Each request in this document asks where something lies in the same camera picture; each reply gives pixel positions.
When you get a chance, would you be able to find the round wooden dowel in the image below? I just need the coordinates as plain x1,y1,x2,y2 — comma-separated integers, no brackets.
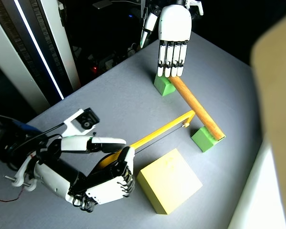
169,76,225,141

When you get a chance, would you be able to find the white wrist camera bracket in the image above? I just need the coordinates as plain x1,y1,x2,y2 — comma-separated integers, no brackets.
4,107,101,193

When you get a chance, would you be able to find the white flat panel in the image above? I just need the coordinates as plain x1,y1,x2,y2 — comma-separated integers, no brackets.
0,7,51,110

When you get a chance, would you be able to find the black camera cable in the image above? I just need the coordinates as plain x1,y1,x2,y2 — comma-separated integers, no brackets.
40,122,65,140

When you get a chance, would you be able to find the tan blurred board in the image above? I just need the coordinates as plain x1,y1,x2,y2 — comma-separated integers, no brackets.
251,11,286,229

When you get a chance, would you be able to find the yellow hacksaw with black grip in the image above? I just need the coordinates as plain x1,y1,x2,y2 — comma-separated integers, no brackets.
96,110,196,172

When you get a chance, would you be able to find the grey flat box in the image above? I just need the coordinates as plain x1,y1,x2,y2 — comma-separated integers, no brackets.
92,1,112,10

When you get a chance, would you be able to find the green wedge block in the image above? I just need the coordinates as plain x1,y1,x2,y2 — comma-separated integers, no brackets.
153,75,176,97
190,126,226,153

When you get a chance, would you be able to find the thin red wire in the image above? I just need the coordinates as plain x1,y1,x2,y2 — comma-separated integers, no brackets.
0,152,36,203

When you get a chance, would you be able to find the yellow cube block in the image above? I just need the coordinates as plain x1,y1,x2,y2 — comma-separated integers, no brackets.
136,148,203,215

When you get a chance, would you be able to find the white column with light strip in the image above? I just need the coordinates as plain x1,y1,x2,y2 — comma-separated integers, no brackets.
13,0,82,100

